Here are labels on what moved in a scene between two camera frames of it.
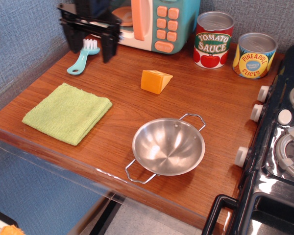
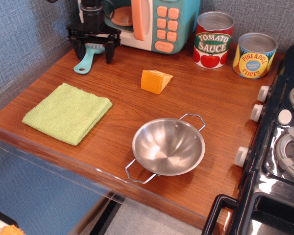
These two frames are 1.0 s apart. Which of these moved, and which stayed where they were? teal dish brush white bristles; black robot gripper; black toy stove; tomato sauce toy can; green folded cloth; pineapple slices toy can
Moved: teal dish brush white bristles; black robot gripper
Stayed: green folded cloth; black toy stove; tomato sauce toy can; pineapple slices toy can
